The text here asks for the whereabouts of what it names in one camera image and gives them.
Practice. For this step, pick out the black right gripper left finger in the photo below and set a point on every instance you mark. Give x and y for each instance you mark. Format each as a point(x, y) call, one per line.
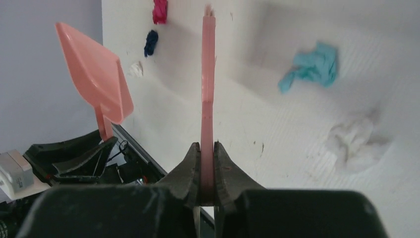
point(183, 183)

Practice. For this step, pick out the pink plastic dustpan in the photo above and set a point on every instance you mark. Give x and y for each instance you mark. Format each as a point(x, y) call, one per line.
point(98, 77)

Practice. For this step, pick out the light blue paper scrap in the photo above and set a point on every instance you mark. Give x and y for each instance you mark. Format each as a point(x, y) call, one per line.
point(318, 65)

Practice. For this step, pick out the pink hand brush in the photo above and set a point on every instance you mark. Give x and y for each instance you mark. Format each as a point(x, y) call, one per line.
point(207, 182)

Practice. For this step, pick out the white paper scrap centre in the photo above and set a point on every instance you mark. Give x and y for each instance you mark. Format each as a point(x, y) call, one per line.
point(356, 144)

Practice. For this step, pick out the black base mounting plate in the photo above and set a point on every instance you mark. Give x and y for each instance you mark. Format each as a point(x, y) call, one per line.
point(152, 170)

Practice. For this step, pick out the white paper scrap left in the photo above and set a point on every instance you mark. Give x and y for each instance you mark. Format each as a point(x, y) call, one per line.
point(136, 69)

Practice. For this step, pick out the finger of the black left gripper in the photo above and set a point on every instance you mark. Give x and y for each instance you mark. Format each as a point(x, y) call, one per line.
point(89, 165)
point(42, 156)

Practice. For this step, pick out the dark blue paper scrap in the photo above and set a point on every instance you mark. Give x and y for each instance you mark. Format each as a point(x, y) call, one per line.
point(151, 43)

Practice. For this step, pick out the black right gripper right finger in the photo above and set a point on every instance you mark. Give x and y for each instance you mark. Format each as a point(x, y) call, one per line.
point(230, 182)

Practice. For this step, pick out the small magenta paper scrap left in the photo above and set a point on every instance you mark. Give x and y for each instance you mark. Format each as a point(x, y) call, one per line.
point(160, 12)

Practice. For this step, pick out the white paper scrap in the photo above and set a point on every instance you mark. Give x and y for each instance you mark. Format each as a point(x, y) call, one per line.
point(356, 144)
point(136, 69)

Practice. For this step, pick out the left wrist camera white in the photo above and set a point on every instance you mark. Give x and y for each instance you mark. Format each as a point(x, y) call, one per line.
point(17, 179)

